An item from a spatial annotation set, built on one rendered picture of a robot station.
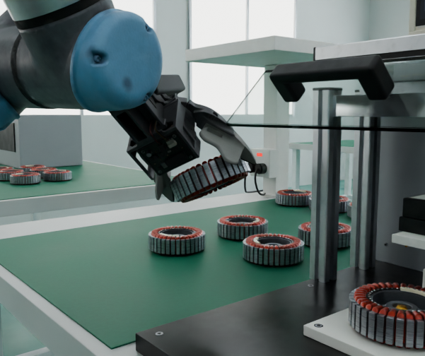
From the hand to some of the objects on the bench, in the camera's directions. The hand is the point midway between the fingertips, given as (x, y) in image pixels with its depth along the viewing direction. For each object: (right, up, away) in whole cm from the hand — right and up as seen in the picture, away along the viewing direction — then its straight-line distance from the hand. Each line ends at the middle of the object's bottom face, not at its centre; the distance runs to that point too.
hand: (211, 178), depth 72 cm
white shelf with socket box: (+17, -8, +81) cm, 83 cm away
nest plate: (+21, -18, -16) cm, 32 cm away
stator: (-7, -14, +29) cm, 33 cm away
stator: (+7, -13, +40) cm, 43 cm away
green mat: (+6, -13, +40) cm, 42 cm away
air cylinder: (+32, -17, -7) cm, 37 cm away
